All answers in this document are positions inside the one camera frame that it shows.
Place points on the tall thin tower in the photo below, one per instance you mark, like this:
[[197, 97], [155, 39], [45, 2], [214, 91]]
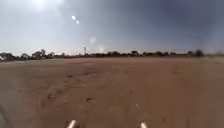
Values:
[[84, 50]]

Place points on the robot's own part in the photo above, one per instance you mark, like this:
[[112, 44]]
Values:
[[71, 124], [143, 125]]

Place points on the row of trees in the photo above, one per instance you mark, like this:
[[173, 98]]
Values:
[[113, 53]]

